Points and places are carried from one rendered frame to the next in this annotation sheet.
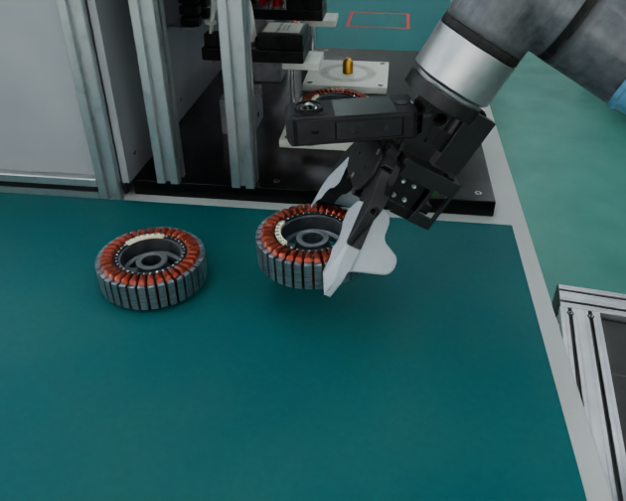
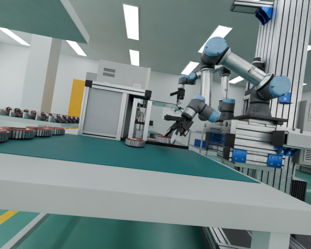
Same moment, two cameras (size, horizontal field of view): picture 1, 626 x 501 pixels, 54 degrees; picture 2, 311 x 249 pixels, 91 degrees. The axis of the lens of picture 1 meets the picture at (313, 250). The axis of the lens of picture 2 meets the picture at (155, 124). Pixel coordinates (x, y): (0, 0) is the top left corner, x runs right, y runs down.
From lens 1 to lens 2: 0.51 m
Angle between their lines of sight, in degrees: 37
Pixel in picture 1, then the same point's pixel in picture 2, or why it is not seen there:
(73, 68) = (120, 114)
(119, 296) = (132, 143)
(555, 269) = not seen: hidden behind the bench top
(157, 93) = (132, 121)
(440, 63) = (187, 110)
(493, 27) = (194, 106)
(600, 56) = (207, 111)
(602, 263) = not seen: hidden behind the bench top
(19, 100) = (106, 119)
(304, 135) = (168, 117)
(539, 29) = (199, 107)
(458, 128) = (188, 121)
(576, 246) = not seen: hidden behind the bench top
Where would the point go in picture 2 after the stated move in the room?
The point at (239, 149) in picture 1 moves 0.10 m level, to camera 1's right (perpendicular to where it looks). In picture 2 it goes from (145, 133) to (159, 135)
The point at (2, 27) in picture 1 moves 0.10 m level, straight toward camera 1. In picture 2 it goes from (108, 106) to (115, 106)
